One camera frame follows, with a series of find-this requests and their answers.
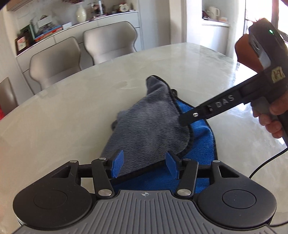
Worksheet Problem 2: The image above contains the blue and grey microfibre towel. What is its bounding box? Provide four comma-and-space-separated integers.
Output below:
102, 76, 217, 192

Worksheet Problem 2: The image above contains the right hand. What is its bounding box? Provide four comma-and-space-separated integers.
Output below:
251, 91, 287, 138

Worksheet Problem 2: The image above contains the brown leather chair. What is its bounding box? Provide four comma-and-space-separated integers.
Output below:
234, 34, 263, 73

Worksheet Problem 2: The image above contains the white sideboard cabinet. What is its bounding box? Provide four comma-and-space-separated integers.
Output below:
16, 11, 143, 95

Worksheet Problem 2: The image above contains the beige chair left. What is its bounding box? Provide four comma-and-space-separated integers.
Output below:
29, 37, 82, 90

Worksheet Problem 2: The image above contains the beige chair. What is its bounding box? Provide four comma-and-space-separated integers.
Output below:
83, 21, 138, 65
29, 37, 82, 90

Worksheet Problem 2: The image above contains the beige chair right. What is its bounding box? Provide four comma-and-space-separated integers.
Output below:
83, 21, 138, 65

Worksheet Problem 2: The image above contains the chair with red cloth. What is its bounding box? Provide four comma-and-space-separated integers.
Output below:
0, 77, 18, 120

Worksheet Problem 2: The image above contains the alarm clock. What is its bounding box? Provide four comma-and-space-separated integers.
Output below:
119, 3, 130, 13

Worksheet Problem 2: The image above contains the white vase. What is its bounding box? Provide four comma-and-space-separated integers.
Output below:
76, 5, 87, 23

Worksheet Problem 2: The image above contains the black cable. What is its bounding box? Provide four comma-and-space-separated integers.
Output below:
248, 147, 288, 226

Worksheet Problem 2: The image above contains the picture frame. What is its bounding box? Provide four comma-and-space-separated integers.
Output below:
15, 35, 29, 55

